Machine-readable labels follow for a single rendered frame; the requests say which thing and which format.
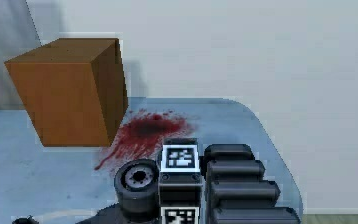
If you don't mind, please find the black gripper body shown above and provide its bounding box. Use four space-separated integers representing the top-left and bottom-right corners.
113 158 161 218

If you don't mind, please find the pale blue bed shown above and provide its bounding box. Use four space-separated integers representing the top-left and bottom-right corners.
0 96 304 224

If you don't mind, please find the brown wooden box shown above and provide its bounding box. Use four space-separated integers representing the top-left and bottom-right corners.
4 37 129 148

